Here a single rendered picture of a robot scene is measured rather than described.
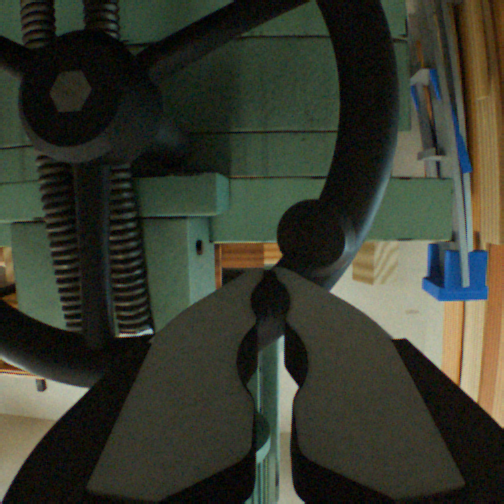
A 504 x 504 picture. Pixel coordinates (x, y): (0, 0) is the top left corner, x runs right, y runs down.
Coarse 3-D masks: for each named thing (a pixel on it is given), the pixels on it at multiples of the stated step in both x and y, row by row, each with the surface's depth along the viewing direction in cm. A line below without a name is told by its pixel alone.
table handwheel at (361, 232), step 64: (256, 0) 16; (320, 0) 17; (0, 64) 17; (64, 64) 15; (128, 64) 15; (384, 64) 16; (64, 128) 16; (128, 128) 16; (384, 128) 16; (384, 192) 17; (0, 320) 19
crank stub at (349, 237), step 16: (288, 208) 14; (304, 208) 12; (320, 208) 12; (336, 208) 12; (288, 224) 12; (304, 224) 12; (320, 224) 12; (336, 224) 12; (352, 224) 12; (288, 240) 12; (304, 240) 12; (320, 240) 12; (336, 240) 12; (352, 240) 12; (288, 256) 12; (304, 256) 12; (320, 256) 12; (336, 256) 12; (304, 272) 12; (320, 272) 12
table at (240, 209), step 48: (0, 192) 27; (144, 192) 26; (192, 192) 26; (240, 192) 36; (288, 192) 35; (432, 192) 35; (0, 240) 37; (240, 240) 36; (384, 240) 36; (432, 240) 36
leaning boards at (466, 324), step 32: (480, 0) 126; (480, 32) 125; (480, 64) 128; (480, 96) 131; (480, 128) 143; (480, 160) 146; (480, 192) 154; (480, 224) 156; (448, 320) 216; (480, 320) 179; (448, 352) 217; (480, 352) 180; (480, 384) 181
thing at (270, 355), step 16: (272, 352) 74; (272, 368) 74; (272, 384) 75; (272, 400) 75; (272, 416) 76; (272, 432) 76; (272, 448) 77; (272, 464) 77; (272, 480) 78; (272, 496) 79
